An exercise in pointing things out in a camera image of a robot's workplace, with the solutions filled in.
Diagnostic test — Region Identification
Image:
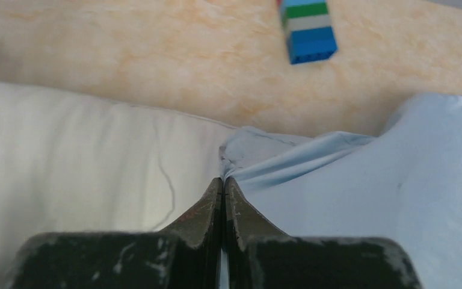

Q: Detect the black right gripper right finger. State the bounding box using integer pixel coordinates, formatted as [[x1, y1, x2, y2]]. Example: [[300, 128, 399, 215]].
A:
[[223, 178, 422, 288]]

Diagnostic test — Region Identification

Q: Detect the light blue pillowcase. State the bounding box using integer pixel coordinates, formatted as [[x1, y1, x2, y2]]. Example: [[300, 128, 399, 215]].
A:
[[220, 93, 462, 288]]

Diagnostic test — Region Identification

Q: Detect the multicolour toy brick stack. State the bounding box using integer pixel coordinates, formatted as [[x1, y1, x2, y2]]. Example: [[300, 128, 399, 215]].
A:
[[276, 0, 338, 64]]

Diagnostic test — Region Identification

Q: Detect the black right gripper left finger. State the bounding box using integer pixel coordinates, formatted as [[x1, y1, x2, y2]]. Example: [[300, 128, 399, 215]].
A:
[[1, 178, 223, 288]]

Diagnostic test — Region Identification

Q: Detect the white pillow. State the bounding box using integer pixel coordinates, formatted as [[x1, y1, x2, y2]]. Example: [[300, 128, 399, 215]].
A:
[[0, 82, 235, 282]]

